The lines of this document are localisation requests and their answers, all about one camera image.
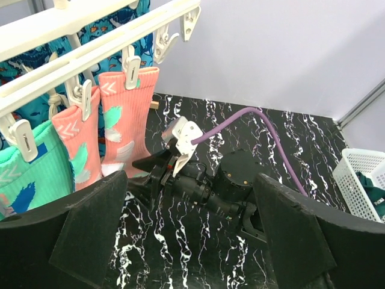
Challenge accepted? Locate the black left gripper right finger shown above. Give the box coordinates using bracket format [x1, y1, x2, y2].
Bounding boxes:
[254, 173, 384, 288]

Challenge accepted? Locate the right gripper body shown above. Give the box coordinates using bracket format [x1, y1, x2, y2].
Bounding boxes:
[132, 150, 193, 205]

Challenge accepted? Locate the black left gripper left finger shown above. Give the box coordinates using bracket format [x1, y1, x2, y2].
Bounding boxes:
[1, 171, 128, 288]

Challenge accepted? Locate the coral pink sock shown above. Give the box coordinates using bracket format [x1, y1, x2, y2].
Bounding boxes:
[52, 86, 102, 191]
[99, 67, 159, 178]

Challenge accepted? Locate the dark green sock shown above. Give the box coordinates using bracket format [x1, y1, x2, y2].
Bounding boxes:
[356, 172, 384, 218]

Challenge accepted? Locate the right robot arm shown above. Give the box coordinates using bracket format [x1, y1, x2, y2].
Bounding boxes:
[128, 149, 267, 247]

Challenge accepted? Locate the white plastic clip hanger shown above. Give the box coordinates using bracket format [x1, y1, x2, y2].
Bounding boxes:
[0, 0, 202, 163]

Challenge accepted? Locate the mint green sock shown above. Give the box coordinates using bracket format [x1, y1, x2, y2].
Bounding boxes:
[1, 120, 74, 219]

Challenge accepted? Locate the white plastic basket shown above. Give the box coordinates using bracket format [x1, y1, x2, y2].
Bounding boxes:
[332, 148, 384, 223]

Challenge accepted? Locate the blue sea-print sock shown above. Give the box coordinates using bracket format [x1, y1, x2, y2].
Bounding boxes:
[0, 0, 155, 151]

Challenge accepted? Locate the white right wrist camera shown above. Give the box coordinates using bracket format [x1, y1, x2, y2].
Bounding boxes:
[162, 116, 203, 177]

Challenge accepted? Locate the wooden drying rack frame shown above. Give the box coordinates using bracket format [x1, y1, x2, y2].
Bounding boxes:
[150, 101, 159, 110]

